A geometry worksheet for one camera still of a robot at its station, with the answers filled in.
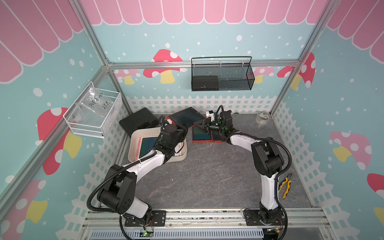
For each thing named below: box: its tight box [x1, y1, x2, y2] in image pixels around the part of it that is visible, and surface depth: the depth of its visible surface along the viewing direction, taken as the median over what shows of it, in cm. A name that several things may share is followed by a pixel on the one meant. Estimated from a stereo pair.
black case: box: [119, 107, 160, 137], surface depth 111 cm
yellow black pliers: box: [278, 177, 293, 199], surface depth 85 cm
